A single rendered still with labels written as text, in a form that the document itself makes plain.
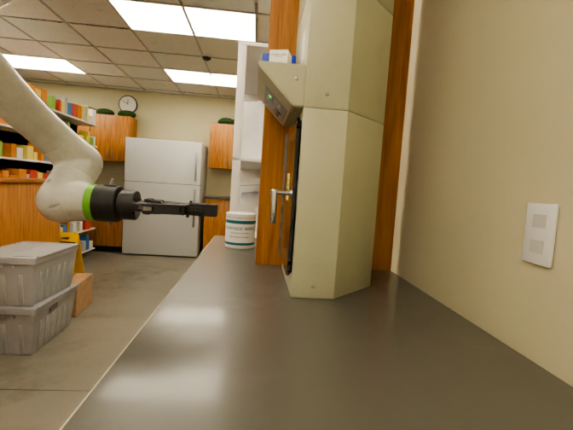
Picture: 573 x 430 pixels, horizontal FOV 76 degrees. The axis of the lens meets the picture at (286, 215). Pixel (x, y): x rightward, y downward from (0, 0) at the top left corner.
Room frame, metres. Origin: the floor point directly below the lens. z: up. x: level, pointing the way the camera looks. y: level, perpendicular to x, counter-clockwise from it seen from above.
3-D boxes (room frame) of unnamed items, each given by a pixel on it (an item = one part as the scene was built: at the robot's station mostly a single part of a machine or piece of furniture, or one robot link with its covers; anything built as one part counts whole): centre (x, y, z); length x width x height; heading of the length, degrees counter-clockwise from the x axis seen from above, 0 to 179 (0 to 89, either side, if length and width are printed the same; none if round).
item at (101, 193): (0.91, 0.44, 1.15); 0.09 x 0.06 x 0.12; 5
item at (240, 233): (1.60, 0.20, 1.02); 0.13 x 0.13 x 0.15
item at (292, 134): (1.06, 0.00, 1.19); 0.30 x 0.01 x 0.40; 5
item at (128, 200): (0.92, 0.37, 1.14); 0.09 x 0.08 x 0.07; 95
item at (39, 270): (2.56, 1.80, 0.49); 0.60 x 0.42 x 0.33; 5
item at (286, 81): (1.05, 0.05, 1.46); 0.32 x 0.12 x 0.10; 5
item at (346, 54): (1.07, -0.13, 1.33); 0.32 x 0.25 x 0.77; 5
